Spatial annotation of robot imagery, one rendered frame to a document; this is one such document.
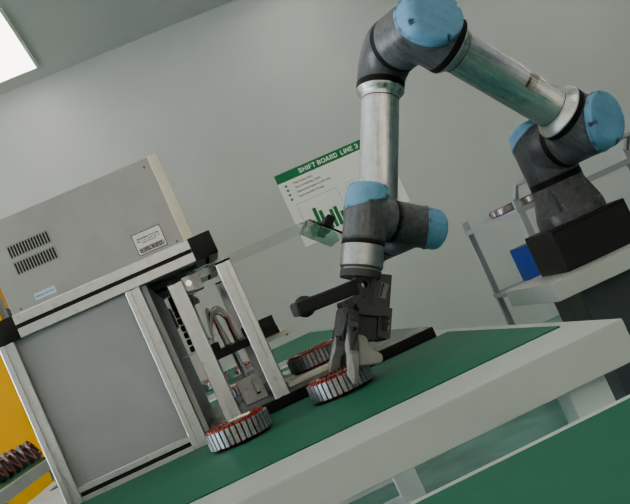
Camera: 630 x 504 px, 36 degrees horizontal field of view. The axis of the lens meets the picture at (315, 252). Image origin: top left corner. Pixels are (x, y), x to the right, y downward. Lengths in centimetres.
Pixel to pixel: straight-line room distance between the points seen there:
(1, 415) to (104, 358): 382
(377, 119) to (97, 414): 77
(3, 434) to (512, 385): 472
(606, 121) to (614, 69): 633
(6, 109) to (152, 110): 109
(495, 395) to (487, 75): 92
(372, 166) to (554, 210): 45
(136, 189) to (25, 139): 569
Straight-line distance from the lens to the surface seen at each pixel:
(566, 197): 209
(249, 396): 201
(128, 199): 199
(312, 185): 750
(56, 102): 769
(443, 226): 171
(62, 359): 186
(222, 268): 185
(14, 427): 565
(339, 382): 158
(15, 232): 202
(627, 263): 201
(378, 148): 185
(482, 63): 189
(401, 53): 186
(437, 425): 110
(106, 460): 186
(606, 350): 116
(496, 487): 67
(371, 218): 164
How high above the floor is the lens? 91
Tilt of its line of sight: 2 degrees up
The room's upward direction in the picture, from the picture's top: 24 degrees counter-clockwise
